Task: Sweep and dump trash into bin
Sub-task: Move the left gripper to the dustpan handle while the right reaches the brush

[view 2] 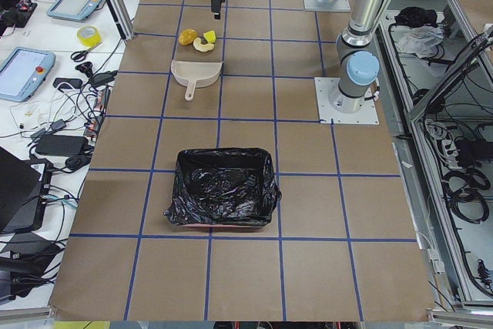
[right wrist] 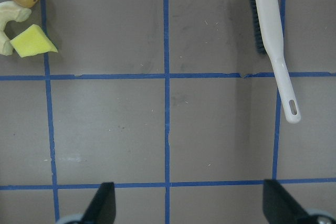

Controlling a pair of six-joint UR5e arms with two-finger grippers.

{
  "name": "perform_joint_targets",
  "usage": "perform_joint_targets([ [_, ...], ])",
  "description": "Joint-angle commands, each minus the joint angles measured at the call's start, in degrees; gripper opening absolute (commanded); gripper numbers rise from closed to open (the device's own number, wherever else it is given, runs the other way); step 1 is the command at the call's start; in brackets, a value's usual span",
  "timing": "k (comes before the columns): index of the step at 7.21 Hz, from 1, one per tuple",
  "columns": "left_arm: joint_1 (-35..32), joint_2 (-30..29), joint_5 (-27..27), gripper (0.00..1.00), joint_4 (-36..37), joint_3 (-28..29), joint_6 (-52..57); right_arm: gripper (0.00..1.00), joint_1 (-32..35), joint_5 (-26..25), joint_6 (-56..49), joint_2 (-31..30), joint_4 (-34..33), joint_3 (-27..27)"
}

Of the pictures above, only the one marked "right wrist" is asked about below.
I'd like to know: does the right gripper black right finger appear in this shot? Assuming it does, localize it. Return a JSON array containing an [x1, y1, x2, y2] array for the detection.
[[262, 179, 312, 224]]

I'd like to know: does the yellow sponge wedge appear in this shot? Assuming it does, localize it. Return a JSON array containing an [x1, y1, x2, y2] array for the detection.
[[9, 24, 58, 58]]

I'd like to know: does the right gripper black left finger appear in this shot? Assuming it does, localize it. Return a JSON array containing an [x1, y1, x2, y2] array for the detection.
[[82, 182, 116, 223]]

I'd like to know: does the pale curved peel piece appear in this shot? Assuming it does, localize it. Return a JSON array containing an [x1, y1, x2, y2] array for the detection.
[[1, 1, 32, 56]]

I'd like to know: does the white brush with dark bristles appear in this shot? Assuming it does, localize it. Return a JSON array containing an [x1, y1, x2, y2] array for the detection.
[[249, 0, 301, 124]]

